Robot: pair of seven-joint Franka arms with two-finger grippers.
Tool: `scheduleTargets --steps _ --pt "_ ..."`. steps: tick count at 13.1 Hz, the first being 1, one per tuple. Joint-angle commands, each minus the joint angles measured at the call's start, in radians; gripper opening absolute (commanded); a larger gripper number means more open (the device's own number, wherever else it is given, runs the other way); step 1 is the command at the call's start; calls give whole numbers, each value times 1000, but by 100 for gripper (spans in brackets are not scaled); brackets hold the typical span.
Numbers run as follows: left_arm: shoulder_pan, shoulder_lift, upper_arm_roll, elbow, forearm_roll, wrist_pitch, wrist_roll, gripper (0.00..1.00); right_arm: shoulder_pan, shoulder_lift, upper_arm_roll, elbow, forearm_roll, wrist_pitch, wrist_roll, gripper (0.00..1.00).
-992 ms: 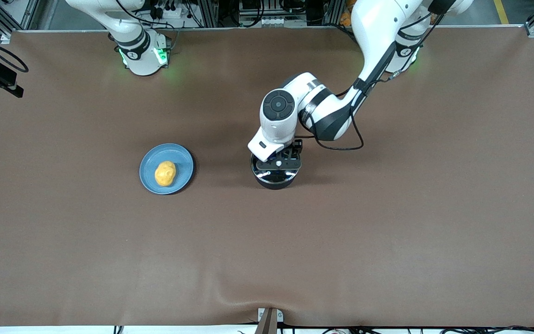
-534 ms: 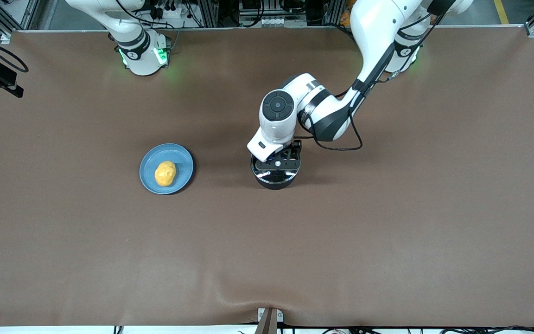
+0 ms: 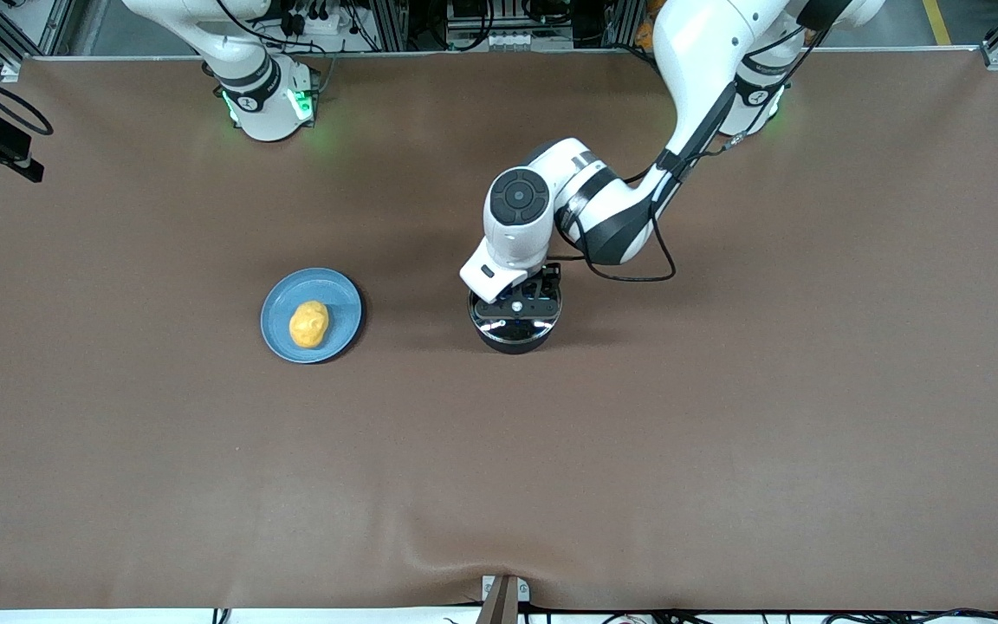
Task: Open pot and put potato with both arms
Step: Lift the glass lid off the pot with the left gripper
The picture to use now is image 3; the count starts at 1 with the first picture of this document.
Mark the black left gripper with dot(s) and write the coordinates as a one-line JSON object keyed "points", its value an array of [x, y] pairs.
{"points": [[550, 276]]}

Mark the glass lid with blue knob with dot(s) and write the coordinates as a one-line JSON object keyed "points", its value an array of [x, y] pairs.
{"points": [[516, 331]]}

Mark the yellow potato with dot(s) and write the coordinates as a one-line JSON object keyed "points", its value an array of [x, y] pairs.
{"points": [[309, 324]]}

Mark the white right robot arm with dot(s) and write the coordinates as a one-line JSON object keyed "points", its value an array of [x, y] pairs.
{"points": [[267, 108]]}

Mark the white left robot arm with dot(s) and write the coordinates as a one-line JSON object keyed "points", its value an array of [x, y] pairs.
{"points": [[707, 52]]}

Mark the large table cover mat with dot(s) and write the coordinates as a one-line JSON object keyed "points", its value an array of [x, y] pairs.
{"points": [[499, 485]]}

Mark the blue round plate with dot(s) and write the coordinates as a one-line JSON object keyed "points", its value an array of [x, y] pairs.
{"points": [[339, 299]]}

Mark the grey electronics box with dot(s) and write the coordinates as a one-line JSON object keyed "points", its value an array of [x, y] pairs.
{"points": [[490, 26]]}

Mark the white power strip with plugs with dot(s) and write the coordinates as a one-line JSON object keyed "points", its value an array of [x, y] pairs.
{"points": [[313, 19]]}

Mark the metal table edge bracket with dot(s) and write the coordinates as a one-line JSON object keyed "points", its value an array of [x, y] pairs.
{"points": [[504, 598]]}

